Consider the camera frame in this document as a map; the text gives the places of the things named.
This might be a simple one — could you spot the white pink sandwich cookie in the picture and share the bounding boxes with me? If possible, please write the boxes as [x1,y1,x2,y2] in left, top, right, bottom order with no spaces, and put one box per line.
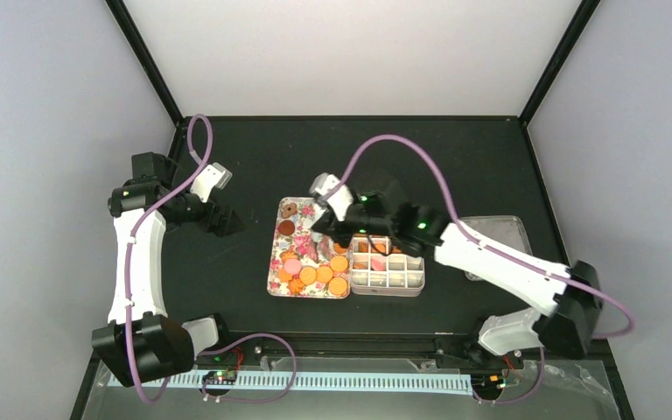
[369,258,387,272]

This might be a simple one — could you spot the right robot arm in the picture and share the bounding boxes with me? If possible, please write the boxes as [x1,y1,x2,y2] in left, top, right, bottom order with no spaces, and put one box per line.
[312,194,603,367]

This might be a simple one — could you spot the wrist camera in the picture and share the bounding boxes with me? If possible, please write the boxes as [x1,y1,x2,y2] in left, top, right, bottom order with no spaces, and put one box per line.
[190,162,233,203]
[309,172,354,221]

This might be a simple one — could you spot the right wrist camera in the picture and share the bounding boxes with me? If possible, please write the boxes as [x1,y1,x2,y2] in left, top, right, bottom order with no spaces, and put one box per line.
[309,172,354,221]

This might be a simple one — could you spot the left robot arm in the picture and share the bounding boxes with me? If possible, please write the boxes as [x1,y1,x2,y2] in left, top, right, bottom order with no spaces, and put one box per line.
[92,152,244,387]

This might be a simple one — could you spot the black frame post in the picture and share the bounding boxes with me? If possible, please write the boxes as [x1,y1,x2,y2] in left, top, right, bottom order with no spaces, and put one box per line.
[105,0,185,126]

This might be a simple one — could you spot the floral cookie tray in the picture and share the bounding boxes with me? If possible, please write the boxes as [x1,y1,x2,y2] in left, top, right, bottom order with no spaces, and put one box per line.
[266,197,352,299]

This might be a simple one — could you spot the metal tongs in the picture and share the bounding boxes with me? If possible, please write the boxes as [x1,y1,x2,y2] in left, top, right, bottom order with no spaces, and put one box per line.
[304,234,337,263]

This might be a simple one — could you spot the dark brown round cookie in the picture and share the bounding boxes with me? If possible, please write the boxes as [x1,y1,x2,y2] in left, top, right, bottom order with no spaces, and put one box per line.
[277,220,296,236]

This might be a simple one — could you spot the white slotted cable duct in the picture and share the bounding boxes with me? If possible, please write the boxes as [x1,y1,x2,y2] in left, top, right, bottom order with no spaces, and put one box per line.
[106,368,476,396]

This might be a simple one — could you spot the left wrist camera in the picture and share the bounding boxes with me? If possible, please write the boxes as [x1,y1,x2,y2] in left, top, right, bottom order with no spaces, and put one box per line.
[190,162,233,203]

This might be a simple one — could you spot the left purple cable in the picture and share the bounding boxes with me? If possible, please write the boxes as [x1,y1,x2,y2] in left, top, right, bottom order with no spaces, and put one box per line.
[124,113,298,406]

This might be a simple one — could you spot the brown flower cookie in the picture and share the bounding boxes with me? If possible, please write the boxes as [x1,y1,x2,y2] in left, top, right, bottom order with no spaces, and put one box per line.
[281,202,298,219]

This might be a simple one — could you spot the clear plastic tin lid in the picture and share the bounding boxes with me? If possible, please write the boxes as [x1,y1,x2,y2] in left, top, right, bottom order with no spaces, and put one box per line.
[461,215,533,255]

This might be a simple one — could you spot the pink divided cookie tin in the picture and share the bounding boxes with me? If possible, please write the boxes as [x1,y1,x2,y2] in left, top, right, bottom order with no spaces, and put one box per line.
[350,234,425,298]

